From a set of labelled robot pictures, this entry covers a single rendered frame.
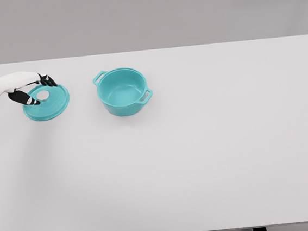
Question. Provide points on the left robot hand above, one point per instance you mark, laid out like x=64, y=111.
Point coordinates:
x=19, y=80

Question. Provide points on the teal pot lid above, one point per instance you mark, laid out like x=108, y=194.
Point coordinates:
x=52, y=103

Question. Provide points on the teal pot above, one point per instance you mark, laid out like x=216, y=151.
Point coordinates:
x=122, y=94

